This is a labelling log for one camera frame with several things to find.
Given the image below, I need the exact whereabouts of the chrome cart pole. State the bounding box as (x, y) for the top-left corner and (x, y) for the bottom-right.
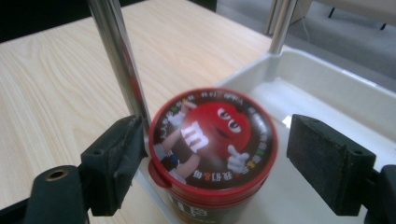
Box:
(86, 0), (153, 138)
(268, 0), (299, 56)

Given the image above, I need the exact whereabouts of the white plastic cart tray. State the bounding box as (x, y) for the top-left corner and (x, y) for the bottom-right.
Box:
(134, 46), (396, 224)

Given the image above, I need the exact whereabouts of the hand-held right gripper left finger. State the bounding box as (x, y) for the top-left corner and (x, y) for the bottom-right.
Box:
(79, 114), (149, 217)

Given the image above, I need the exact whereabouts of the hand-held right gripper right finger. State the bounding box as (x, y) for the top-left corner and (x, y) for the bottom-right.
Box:
(286, 113), (377, 217)

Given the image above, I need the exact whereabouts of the red lid candy jar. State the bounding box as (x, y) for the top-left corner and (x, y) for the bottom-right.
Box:
(148, 87), (279, 224)

